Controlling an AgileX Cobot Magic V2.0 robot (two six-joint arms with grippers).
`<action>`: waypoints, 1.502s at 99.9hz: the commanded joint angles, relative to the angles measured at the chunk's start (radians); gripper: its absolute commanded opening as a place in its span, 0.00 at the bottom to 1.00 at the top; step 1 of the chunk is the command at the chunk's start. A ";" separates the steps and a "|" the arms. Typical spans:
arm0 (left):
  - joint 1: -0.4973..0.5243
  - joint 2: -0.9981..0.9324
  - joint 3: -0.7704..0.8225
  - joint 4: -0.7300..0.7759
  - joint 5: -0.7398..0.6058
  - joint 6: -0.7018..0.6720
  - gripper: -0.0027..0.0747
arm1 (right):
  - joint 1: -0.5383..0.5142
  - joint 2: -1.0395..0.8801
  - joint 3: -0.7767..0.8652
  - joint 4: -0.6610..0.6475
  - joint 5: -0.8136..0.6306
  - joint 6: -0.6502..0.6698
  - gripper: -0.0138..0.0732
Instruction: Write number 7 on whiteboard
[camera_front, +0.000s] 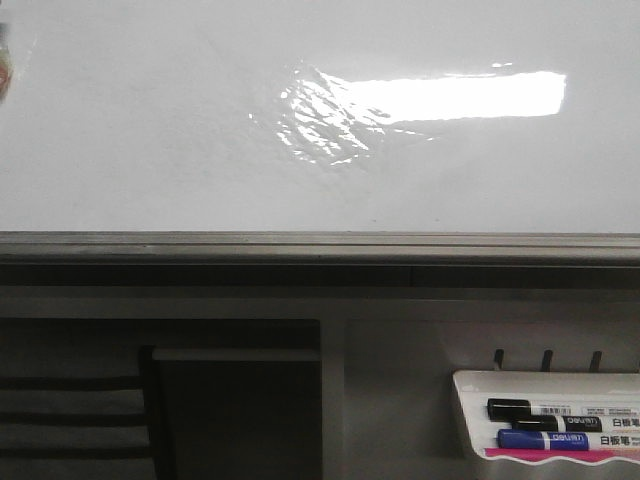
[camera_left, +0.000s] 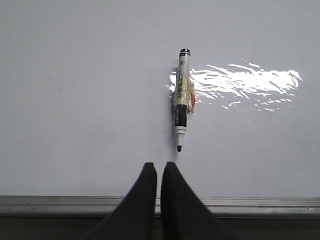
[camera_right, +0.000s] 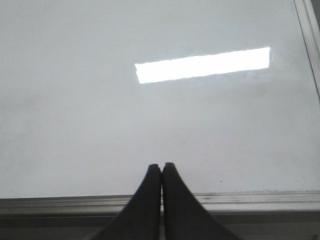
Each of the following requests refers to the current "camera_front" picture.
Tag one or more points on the black whiteboard marker with tape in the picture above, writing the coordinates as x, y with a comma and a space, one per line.
6, 68

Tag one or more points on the black metal hook left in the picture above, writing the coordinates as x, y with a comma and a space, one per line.
498, 359

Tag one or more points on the black metal hook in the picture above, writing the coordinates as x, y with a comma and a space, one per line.
546, 361
595, 362
498, 359

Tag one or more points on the white plastic marker tray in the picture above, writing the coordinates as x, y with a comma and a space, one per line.
478, 433

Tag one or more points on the black capped marker top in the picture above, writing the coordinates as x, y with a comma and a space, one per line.
510, 408

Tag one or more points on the black capped marker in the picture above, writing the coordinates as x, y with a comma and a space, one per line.
583, 424
510, 408

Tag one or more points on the black metal hook middle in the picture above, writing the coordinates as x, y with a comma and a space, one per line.
546, 361

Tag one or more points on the blue capped marker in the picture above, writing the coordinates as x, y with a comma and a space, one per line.
567, 441

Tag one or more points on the black metal hook right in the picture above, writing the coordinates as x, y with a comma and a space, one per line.
595, 362

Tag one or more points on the black capped marker middle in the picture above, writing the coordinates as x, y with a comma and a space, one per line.
583, 424

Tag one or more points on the black striped chair back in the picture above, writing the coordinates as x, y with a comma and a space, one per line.
112, 419

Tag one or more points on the white whiteboard with grey frame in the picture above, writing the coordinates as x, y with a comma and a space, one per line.
379, 132

